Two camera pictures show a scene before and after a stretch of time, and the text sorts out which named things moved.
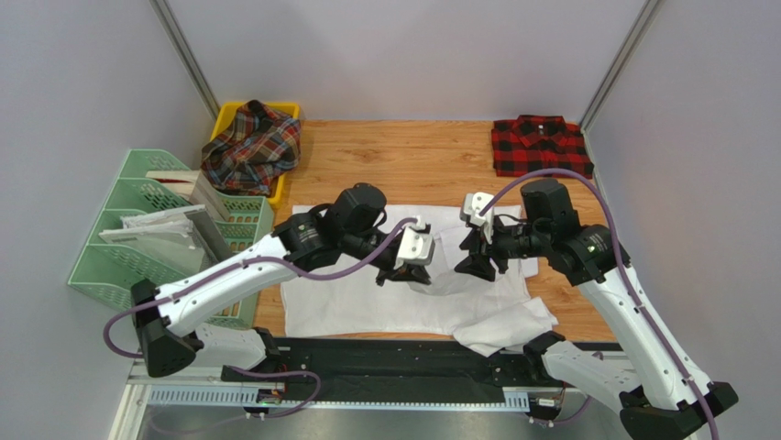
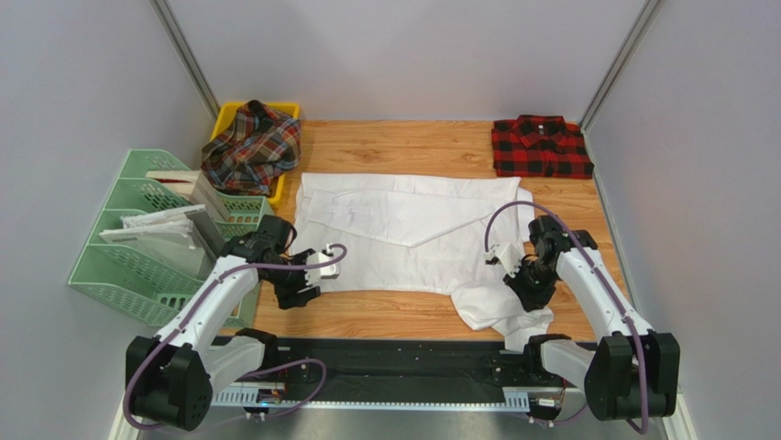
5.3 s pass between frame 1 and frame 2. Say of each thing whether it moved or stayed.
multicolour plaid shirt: stayed
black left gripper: moved
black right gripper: moved
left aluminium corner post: stayed
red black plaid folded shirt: stayed
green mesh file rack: stayed
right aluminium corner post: stayed
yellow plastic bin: stayed
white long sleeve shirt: moved
